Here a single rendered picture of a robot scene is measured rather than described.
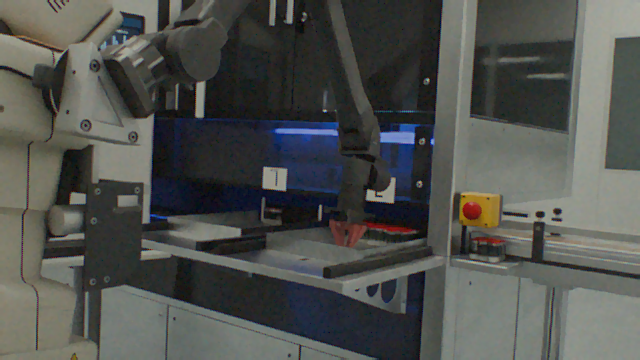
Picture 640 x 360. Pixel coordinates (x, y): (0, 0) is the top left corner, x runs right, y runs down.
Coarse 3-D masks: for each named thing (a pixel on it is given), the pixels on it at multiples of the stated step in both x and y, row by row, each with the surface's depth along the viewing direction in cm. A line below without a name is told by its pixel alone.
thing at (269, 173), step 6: (264, 168) 172; (270, 168) 170; (276, 168) 169; (264, 174) 172; (270, 174) 170; (282, 174) 168; (264, 180) 172; (270, 180) 170; (282, 180) 168; (264, 186) 172; (270, 186) 170; (276, 186) 169; (282, 186) 168
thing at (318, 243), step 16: (272, 240) 136; (288, 240) 133; (304, 240) 130; (320, 240) 152; (416, 240) 139; (304, 256) 130; (320, 256) 128; (336, 256) 125; (352, 256) 123; (368, 256) 123
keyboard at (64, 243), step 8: (48, 240) 162; (56, 240) 162; (64, 240) 163; (72, 240) 164; (80, 240) 165; (48, 248) 151; (56, 248) 152; (64, 248) 153; (72, 248) 155; (80, 248) 156; (144, 248) 167; (48, 256) 150; (56, 256) 151; (64, 256) 153; (72, 256) 154
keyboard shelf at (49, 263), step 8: (80, 256) 155; (144, 256) 165; (152, 256) 167; (160, 256) 168; (168, 256) 170; (48, 264) 148; (56, 264) 149; (64, 264) 151; (72, 264) 152; (80, 264) 153
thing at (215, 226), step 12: (180, 216) 160; (192, 216) 163; (204, 216) 167; (216, 216) 170; (228, 216) 174; (240, 216) 178; (252, 216) 182; (168, 228) 157; (180, 228) 154; (192, 228) 152; (204, 228) 149; (216, 228) 146; (228, 228) 144; (240, 228) 142; (252, 228) 145; (264, 228) 148; (276, 228) 152; (288, 228) 156
